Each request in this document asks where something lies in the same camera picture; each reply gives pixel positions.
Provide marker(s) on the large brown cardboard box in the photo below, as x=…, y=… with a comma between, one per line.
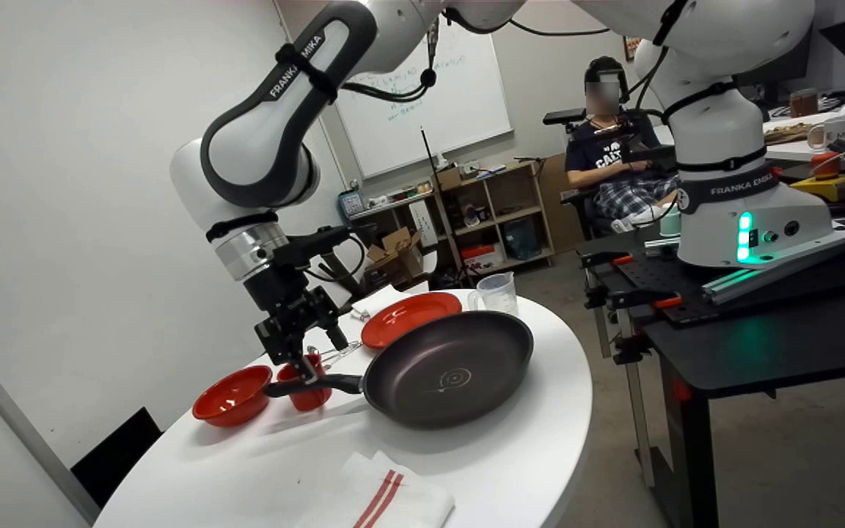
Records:
x=555, y=210

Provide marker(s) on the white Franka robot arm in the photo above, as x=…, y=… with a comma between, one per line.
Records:
x=266, y=147

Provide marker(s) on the black frying pan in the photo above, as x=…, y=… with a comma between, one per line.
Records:
x=453, y=372

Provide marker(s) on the wooden cubby shelf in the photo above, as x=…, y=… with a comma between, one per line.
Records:
x=498, y=219

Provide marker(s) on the plain white cloth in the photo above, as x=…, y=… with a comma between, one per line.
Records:
x=376, y=300

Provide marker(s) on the black robot desk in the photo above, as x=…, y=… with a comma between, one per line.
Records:
x=784, y=332

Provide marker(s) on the red bowl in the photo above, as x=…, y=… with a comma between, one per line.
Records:
x=232, y=398

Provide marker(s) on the seated person in dark shirt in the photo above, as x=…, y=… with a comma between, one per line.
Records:
x=609, y=156

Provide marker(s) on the metal utensil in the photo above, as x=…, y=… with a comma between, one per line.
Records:
x=350, y=347

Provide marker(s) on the clear plastic measuring cup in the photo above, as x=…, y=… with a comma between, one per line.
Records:
x=498, y=294

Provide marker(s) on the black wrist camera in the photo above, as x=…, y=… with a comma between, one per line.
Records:
x=310, y=247

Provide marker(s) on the white towel with red stripes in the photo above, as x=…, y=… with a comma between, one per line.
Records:
x=413, y=502

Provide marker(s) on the white round pedestal table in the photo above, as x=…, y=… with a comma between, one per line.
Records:
x=501, y=458

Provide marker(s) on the silver aluminium rail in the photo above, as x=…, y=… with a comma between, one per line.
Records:
x=784, y=259

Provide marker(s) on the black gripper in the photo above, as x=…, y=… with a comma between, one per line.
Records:
x=296, y=309

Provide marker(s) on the small cardboard box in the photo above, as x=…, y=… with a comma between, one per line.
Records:
x=394, y=257

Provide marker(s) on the red mug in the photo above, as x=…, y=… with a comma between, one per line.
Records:
x=310, y=398

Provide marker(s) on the low wooden side desk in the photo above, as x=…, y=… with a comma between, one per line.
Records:
x=394, y=206

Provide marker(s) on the red plate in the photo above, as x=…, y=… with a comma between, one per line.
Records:
x=407, y=319

